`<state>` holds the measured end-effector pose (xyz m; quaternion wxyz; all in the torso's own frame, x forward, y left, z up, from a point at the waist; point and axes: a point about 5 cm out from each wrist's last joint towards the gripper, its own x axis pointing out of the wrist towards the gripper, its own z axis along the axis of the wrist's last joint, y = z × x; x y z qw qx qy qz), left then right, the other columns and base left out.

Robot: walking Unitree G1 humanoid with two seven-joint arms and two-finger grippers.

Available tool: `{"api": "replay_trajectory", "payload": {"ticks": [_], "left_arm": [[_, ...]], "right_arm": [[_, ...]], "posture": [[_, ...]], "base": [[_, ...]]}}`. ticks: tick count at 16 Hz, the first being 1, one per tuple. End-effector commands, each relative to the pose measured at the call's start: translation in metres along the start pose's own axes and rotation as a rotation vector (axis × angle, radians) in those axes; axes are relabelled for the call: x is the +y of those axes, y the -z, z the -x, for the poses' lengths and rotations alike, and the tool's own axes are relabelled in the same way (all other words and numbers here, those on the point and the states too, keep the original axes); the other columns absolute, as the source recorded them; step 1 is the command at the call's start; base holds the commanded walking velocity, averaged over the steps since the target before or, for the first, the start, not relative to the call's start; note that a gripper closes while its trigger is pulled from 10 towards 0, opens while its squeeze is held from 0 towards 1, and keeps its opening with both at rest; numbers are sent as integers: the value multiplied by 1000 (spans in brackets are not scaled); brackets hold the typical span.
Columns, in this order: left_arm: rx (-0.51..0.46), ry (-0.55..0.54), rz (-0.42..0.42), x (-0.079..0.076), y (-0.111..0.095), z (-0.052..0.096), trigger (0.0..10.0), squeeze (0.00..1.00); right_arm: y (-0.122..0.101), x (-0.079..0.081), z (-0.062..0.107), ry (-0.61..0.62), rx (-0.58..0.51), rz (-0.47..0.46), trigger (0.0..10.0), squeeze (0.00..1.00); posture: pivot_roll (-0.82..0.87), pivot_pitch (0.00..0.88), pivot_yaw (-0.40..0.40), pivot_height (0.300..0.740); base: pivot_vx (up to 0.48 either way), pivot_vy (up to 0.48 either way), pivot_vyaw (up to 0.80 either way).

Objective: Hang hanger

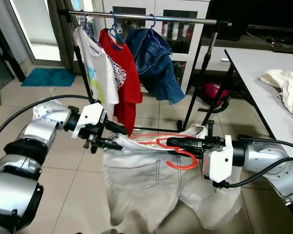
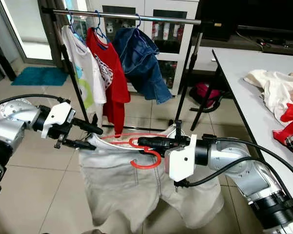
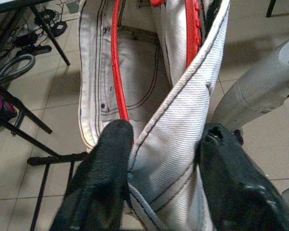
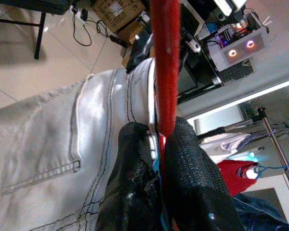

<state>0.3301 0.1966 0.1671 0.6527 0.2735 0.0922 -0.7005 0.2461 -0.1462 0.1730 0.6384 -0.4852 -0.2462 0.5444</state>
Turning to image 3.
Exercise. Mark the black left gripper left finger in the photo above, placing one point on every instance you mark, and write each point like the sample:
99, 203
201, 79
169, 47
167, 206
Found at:
103, 180

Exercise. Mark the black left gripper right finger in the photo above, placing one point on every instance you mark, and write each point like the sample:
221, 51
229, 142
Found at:
233, 187

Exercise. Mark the pale grey denim jacket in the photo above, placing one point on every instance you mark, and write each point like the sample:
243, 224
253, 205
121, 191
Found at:
178, 120

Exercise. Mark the red plastic hanger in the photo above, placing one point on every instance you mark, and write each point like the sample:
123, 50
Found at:
116, 72

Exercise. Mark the black steel clothes rack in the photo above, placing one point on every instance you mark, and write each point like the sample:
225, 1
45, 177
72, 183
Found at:
57, 157

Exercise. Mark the white table black legs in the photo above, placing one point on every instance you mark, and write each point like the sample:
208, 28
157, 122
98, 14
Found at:
49, 36

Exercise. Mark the black round device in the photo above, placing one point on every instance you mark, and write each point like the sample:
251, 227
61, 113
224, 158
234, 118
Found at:
59, 27

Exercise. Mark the black power strip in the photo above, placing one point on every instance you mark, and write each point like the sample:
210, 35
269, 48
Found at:
26, 38

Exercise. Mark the black furniture leg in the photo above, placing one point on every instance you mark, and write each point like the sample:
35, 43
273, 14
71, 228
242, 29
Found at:
271, 8

